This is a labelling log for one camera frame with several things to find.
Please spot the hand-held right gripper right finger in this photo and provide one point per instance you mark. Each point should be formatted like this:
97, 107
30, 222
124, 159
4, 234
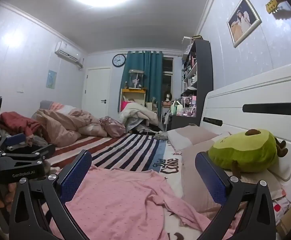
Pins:
210, 177

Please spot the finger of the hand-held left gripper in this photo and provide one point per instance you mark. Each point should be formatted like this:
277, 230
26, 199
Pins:
15, 140
43, 150

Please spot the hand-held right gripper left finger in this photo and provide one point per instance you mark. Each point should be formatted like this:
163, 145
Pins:
75, 172

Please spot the pink floral garment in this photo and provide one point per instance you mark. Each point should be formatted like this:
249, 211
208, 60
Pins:
120, 200

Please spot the red cloth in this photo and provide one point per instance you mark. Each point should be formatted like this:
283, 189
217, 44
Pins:
18, 121

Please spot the beige pillow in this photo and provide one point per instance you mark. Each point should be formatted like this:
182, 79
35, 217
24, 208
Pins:
193, 165

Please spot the beige duvet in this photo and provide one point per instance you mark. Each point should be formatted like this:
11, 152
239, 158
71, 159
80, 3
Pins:
60, 127

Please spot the green avocado plush toy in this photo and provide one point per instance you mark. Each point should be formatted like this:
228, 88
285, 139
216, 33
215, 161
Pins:
245, 152

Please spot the pink satin cloth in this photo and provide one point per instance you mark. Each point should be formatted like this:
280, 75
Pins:
111, 126

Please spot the small crumpled cloth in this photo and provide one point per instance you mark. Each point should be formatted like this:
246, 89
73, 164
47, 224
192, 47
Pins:
161, 136

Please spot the group of cosmetics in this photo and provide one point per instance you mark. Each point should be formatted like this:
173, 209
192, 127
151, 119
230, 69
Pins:
185, 107

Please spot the white door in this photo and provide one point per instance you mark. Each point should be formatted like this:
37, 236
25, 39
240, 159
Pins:
96, 90

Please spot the white bedding pile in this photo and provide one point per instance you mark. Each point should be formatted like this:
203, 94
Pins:
138, 115

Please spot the cardboard box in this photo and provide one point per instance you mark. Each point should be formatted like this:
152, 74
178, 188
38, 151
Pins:
288, 217

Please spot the wig on stand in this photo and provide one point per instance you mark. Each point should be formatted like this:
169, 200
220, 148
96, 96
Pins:
168, 96

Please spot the yellow shelf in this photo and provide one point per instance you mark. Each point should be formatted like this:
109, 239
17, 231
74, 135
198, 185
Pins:
133, 91

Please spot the white bed headboard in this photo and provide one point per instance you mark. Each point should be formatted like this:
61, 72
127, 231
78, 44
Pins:
260, 90

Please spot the white air conditioner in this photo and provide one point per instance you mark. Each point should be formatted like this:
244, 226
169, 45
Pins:
66, 50

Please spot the window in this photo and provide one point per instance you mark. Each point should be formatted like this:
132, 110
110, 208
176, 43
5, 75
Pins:
167, 80

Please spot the dark tall bookshelf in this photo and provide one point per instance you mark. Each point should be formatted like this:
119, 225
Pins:
205, 67

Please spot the glass display case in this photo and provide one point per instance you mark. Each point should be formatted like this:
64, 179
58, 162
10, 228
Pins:
136, 80

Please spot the teal curtain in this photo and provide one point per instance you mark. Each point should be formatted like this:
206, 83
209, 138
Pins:
150, 75

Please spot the framed picture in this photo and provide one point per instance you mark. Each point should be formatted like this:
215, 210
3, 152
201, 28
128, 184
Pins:
243, 21

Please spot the yellow guitar headstock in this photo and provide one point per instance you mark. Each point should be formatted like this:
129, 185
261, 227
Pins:
271, 6

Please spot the small blue wall poster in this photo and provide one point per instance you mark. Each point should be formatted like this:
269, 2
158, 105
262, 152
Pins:
51, 79

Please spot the round wall clock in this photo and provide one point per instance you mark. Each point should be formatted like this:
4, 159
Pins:
119, 60

